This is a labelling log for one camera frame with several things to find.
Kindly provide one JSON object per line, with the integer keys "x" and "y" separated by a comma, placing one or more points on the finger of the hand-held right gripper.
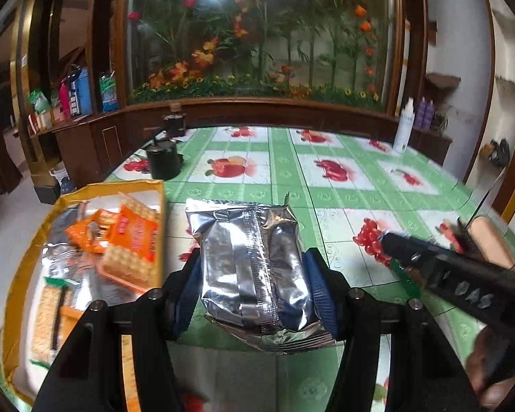
{"x": 405, "y": 246}

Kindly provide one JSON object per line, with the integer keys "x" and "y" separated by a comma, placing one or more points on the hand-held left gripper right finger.
{"x": 322, "y": 292}

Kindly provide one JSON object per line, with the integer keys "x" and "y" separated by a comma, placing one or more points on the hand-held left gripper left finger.
{"x": 189, "y": 292}

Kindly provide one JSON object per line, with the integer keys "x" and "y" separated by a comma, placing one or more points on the silver foil snack packet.
{"x": 55, "y": 257}
{"x": 244, "y": 266}

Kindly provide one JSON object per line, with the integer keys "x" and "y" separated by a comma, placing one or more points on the orange cracker tray pack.
{"x": 133, "y": 231}

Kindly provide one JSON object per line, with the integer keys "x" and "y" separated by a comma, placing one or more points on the white foam box yellow tape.
{"x": 111, "y": 189}

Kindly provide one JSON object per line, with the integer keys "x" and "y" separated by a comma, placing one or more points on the clear cracker packet green edge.
{"x": 45, "y": 322}

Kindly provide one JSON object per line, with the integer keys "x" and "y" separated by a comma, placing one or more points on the person's right hand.
{"x": 498, "y": 390}

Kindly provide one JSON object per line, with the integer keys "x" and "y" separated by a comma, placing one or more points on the green fruit print tablecloth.
{"x": 283, "y": 189}

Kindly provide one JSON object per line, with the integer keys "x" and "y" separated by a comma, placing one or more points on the white spray bottle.
{"x": 402, "y": 133}

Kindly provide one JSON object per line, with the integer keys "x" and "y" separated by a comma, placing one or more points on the black object on shelf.
{"x": 495, "y": 152}

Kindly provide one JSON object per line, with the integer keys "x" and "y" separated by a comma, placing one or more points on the black lidded jar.
{"x": 163, "y": 161}

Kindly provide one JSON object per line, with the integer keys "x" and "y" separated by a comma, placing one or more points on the grey blue thermos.
{"x": 68, "y": 185}

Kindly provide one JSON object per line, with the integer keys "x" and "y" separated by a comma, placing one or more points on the black jar with cork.
{"x": 174, "y": 122}

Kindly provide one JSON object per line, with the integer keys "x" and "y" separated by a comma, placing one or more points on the green blue bag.
{"x": 109, "y": 92}

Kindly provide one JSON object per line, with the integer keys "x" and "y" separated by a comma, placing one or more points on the red white box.
{"x": 39, "y": 123}

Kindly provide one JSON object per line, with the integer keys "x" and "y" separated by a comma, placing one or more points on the red bag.
{"x": 64, "y": 96}

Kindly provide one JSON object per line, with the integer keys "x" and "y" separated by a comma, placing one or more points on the light green bag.
{"x": 39, "y": 101}

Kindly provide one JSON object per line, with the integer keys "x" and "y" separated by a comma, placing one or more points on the glass flower display case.
{"x": 261, "y": 30}

